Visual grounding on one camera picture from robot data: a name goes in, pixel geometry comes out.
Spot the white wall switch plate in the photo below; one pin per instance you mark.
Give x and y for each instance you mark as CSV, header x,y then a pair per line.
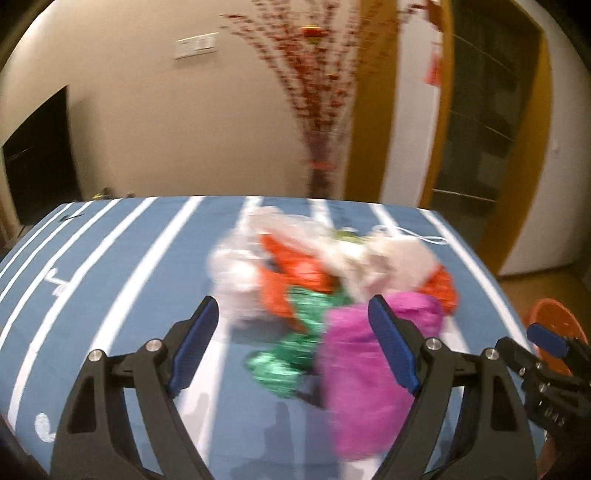
x,y
195,45

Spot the red berry branch bouquet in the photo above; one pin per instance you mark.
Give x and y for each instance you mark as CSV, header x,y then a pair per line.
x,y
322,56

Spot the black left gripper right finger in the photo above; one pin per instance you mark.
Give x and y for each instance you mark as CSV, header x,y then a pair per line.
x,y
467,420

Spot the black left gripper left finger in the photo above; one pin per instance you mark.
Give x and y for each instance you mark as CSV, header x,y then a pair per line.
x,y
94,439

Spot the green plastic bag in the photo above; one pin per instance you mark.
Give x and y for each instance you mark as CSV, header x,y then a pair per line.
x,y
280,368

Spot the white translucent plastic bag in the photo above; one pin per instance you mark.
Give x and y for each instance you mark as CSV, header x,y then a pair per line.
x,y
368,265

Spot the wooden framed glass door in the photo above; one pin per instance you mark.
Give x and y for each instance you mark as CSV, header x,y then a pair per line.
x,y
493,123

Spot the orange plastic waste basket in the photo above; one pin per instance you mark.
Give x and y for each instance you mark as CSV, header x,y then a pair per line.
x,y
554,315

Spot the red plastic bag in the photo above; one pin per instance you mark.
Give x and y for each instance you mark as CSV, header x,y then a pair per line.
x,y
289,268
441,287

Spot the magenta plastic bag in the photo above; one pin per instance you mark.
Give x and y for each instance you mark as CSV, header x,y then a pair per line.
x,y
366,406

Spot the black television screen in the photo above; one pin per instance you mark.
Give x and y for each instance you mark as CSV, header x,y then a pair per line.
x,y
38,160

